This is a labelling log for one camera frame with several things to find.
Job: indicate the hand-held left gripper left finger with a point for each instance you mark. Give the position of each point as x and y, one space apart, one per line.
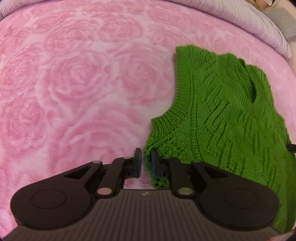
138 163

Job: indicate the grey cushion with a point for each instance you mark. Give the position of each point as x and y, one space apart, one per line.
285 23

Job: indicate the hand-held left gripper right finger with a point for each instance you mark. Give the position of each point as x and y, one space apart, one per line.
154 163

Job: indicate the pink floral blanket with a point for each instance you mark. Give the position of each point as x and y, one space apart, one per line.
69 92

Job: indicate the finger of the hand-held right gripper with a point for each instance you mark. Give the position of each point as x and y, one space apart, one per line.
292 147

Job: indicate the striped lilac duvet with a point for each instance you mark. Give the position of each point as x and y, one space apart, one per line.
254 25

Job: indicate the green knitted sweater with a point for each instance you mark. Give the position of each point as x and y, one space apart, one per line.
219 120

